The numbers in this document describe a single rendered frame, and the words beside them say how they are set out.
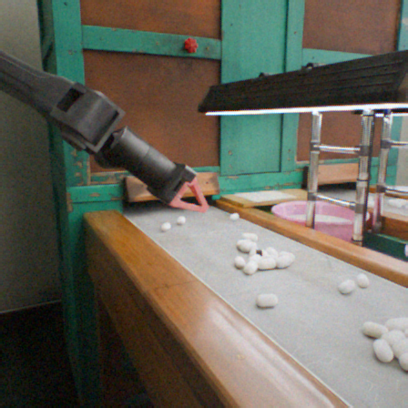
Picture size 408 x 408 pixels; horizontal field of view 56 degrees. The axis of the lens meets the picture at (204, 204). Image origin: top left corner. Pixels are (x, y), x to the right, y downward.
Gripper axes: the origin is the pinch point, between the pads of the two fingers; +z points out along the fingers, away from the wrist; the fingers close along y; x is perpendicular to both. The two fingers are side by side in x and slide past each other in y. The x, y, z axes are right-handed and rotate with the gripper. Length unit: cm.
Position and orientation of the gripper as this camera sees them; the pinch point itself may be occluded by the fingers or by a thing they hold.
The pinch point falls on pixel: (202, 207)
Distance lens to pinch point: 68.6
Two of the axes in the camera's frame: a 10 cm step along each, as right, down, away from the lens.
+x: -5.7, 8.2, -1.0
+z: 7.1, 5.5, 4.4
